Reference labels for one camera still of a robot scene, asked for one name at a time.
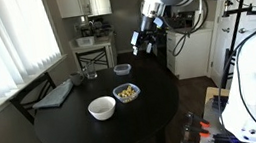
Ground empty clear plastic container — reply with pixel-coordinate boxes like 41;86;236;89
112;62;133;77

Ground yellow food pieces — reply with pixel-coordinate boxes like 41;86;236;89
116;85;138;102

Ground white ceramic bowl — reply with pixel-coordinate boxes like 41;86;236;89
85;94;119;123

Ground white plastic tub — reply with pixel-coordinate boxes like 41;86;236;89
75;35;96;48

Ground white base cabinet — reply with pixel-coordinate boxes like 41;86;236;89
162;22;220;83

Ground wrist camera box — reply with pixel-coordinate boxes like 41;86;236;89
128;29;142;47

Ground dark coffee maker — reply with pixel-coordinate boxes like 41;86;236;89
86;15;114;39

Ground black chair with cross back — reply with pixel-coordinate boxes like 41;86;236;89
75;46;110;73

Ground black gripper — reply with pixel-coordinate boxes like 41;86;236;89
127;12;167;57

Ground dark countertop appliance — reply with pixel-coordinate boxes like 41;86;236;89
168;9;197;30

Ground black chair with plain back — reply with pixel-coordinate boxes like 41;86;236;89
6;70;62;128

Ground clear plastic lunchbox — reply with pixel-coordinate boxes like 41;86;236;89
111;81;143;106

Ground robot mounting table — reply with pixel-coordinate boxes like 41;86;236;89
189;80;256;143

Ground grey mug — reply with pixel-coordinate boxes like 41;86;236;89
69;70;86;88

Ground white vertical window blinds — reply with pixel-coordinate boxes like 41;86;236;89
0;0;69;111

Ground white upper cabinets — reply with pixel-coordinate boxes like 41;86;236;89
54;0;113;23

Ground clear drinking glass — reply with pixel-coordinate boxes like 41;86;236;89
81;60;99;81

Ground orange-handled black clamp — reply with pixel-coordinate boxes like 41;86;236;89
184;109;212;132
184;122;211;142

